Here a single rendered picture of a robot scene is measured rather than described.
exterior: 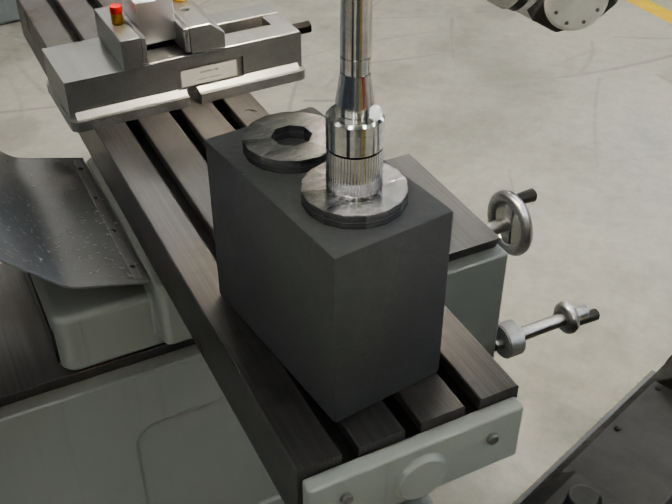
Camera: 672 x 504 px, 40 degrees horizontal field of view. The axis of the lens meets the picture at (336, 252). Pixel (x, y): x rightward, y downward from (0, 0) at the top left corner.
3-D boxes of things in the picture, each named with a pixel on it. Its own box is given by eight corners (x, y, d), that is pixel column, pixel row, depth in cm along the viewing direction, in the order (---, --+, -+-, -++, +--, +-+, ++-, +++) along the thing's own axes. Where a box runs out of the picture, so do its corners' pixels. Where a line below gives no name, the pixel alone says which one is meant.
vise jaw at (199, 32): (194, 15, 137) (192, -10, 135) (226, 47, 129) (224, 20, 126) (156, 23, 135) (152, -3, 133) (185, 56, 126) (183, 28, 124)
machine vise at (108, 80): (266, 41, 147) (262, -27, 140) (307, 78, 136) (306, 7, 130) (46, 88, 134) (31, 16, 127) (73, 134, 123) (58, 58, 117)
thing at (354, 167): (314, 188, 76) (313, 126, 73) (347, 164, 79) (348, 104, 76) (360, 207, 74) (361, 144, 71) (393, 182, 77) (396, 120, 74)
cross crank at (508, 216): (507, 226, 168) (514, 171, 161) (546, 261, 160) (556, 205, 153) (432, 249, 162) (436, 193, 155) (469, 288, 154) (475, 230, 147)
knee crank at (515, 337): (584, 308, 164) (590, 282, 160) (606, 329, 160) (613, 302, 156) (481, 346, 156) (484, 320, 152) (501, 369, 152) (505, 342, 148)
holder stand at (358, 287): (315, 255, 102) (312, 92, 90) (440, 372, 88) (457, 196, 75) (218, 293, 97) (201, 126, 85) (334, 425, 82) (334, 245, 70)
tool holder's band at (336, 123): (313, 126, 73) (313, 115, 72) (348, 104, 76) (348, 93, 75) (361, 144, 71) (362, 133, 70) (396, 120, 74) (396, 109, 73)
